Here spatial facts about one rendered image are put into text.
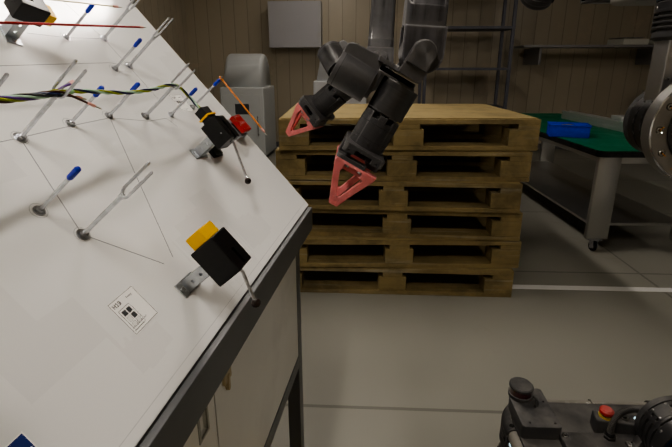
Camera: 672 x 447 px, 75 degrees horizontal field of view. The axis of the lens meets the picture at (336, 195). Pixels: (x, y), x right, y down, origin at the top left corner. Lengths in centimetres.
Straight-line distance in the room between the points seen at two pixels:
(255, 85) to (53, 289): 557
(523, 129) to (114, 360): 218
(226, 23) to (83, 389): 685
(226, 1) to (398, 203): 539
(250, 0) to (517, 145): 540
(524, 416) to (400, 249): 123
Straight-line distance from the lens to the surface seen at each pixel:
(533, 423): 150
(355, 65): 65
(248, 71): 614
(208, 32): 730
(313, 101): 97
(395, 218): 243
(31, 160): 70
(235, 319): 73
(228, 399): 88
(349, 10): 698
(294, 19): 673
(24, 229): 62
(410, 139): 230
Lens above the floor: 124
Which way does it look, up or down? 16 degrees down
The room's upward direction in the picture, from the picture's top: straight up
